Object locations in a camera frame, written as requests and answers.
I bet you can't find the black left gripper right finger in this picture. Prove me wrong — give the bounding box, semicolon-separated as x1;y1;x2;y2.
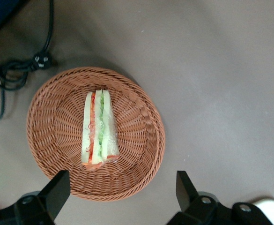
167;171;220;225

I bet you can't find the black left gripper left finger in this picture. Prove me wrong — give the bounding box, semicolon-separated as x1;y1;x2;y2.
14;170;71;225

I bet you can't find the triangle sandwich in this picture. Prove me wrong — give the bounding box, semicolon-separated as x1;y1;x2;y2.
81;89;120;170

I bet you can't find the brown woven wicker basket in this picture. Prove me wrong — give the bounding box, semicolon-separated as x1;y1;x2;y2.
26;67;166;202

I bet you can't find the black power cable with plug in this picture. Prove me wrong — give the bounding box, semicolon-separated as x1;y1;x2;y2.
0;0;58;122

